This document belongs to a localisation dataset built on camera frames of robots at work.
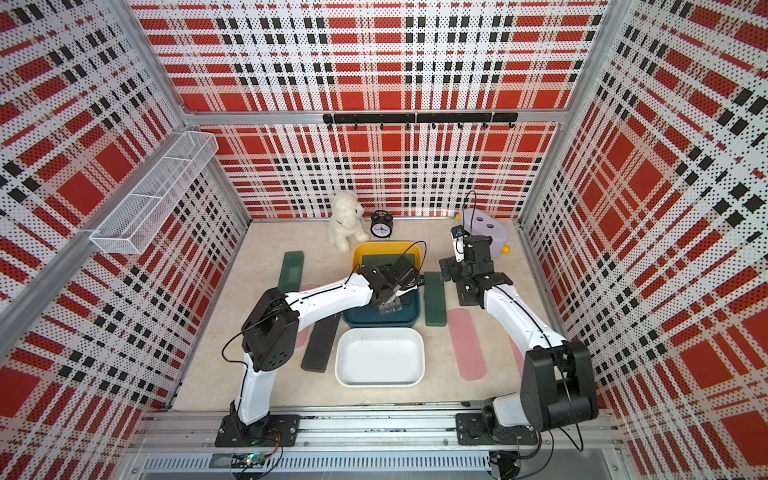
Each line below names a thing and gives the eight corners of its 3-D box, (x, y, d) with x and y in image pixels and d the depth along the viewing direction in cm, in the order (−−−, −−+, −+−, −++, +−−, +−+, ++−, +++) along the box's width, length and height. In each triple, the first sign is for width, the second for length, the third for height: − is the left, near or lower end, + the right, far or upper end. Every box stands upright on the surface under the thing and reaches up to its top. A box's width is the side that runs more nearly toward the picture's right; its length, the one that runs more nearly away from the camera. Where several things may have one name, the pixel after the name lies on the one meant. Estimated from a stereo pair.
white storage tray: (334, 391, 82) (329, 384, 77) (341, 336, 92) (338, 327, 87) (424, 390, 82) (426, 384, 77) (422, 336, 92) (423, 327, 87)
